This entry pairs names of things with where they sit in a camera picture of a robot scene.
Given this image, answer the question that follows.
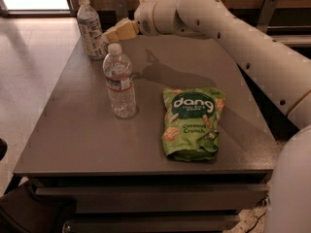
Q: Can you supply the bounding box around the blue label plastic bottle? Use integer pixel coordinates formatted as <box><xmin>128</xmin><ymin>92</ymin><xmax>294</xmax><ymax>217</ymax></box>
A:
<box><xmin>77</xmin><ymin>0</ymin><xmax>107</xmax><ymax>60</ymax></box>

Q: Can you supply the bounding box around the left metal wall bracket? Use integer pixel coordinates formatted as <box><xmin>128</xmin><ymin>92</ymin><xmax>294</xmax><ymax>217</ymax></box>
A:
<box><xmin>114</xmin><ymin>0</ymin><xmax>128</xmax><ymax>21</ymax></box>

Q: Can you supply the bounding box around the metal wall bracket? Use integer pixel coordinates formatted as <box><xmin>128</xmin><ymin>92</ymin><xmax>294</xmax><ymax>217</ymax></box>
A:
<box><xmin>257</xmin><ymin>0</ymin><xmax>279</xmax><ymax>33</ymax></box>
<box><xmin>114</xmin><ymin>0</ymin><xmax>128</xmax><ymax>21</ymax></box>

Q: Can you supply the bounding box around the grey lower drawer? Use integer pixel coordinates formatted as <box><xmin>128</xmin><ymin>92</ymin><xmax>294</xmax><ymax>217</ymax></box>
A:
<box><xmin>62</xmin><ymin>215</ymin><xmax>239</xmax><ymax>233</ymax></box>

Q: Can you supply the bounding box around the black cable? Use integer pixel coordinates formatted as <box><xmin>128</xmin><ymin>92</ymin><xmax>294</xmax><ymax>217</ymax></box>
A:
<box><xmin>245</xmin><ymin>211</ymin><xmax>267</xmax><ymax>233</ymax></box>

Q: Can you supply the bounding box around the green dang coconut crunch bag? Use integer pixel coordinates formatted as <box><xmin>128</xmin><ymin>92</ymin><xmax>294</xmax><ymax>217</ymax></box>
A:
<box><xmin>162</xmin><ymin>87</ymin><xmax>225</xmax><ymax>162</ymax></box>

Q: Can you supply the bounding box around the grey upper drawer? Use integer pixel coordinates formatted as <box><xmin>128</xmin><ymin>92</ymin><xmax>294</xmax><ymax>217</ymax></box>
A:
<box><xmin>36</xmin><ymin>183</ymin><xmax>268</xmax><ymax>214</ymax></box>

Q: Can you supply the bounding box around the dark brown chair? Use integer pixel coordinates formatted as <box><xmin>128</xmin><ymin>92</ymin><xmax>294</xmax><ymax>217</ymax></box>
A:
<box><xmin>0</xmin><ymin>182</ymin><xmax>76</xmax><ymax>233</ymax></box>

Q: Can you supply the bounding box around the grey drawer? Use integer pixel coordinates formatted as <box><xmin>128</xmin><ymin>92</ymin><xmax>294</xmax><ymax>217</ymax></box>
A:
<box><xmin>36</xmin><ymin>183</ymin><xmax>268</xmax><ymax>214</ymax></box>
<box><xmin>62</xmin><ymin>215</ymin><xmax>239</xmax><ymax>233</ymax></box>

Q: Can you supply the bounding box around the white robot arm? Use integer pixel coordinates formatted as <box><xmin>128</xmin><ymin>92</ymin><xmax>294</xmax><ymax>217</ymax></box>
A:
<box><xmin>102</xmin><ymin>0</ymin><xmax>311</xmax><ymax>233</ymax></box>

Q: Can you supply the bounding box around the red label clear water bottle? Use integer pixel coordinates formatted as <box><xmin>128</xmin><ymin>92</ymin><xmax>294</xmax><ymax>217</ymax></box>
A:
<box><xmin>103</xmin><ymin>43</ymin><xmax>136</xmax><ymax>118</ymax></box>

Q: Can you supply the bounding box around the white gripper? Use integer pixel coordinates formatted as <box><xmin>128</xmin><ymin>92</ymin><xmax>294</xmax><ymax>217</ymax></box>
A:
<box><xmin>101</xmin><ymin>0</ymin><xmax>162</xmax><ymax>44</ymax></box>

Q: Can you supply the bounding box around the right metal wall bracket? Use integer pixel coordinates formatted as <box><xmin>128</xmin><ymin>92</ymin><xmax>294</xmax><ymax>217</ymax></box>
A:
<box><xmin>257</xmin><ymin>0</ymin><xmax>279</xmax><ymax>33</ymax></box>

